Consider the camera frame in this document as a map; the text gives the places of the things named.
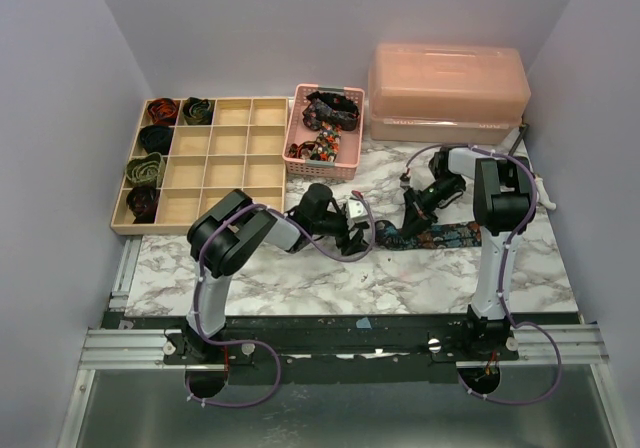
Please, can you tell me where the navy rolled tie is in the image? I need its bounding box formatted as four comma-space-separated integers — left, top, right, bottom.
138, 125, 174, 156

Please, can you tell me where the red black rolled tie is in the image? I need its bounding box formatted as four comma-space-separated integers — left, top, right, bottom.
146, 98, 180, 126

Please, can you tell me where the navy floral tie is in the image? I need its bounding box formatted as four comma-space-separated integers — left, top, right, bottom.
375, 220, 482, 251

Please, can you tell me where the dark red rolled tie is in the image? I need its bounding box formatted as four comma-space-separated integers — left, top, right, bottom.
126, 186, 160, 224

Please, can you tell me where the aluminium rail frame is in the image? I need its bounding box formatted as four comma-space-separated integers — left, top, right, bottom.
58, 236, 636, 447

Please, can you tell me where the dark floral tie in basket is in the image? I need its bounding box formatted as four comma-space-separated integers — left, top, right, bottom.
302, 91, 360, 131

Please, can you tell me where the wooden compartment tray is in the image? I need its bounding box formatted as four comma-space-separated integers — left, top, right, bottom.
111, 97, 289, 235

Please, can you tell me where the green dark rolled tie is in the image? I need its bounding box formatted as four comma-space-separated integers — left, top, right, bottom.
182, 97, 215, 126

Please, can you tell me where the pink translucent storage box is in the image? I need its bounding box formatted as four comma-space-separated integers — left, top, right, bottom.
368, 43, 531, 145

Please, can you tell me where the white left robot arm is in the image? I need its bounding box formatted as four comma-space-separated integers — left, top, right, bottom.
187, 183, 375, 363

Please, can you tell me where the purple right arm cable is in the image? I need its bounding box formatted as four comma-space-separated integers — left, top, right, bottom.
399, 142, 564, 404

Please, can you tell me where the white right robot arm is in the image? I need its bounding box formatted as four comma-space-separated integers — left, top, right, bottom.
389, 145, 538, 323

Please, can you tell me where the colourful patterned tie in basket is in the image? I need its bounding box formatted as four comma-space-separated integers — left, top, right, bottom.
285, 128, 342, 162

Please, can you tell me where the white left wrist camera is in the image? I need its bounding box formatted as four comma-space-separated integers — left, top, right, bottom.
345, 198, 369, 224

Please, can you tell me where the olive green rolled tie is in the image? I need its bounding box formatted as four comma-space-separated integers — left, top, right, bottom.
124, 152, 166, 188

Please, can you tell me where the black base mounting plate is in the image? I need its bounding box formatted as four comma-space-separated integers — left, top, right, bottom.
102, 315, 518, 386

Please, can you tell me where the pink plastic basket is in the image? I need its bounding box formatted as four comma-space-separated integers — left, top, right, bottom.
282, 84, 365, 181

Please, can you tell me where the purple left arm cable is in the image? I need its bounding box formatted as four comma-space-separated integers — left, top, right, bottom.
185, 190, 376, 409

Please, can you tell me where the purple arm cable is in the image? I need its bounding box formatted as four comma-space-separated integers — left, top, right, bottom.
399, 142, 564, 404
185, 190, 376, 409

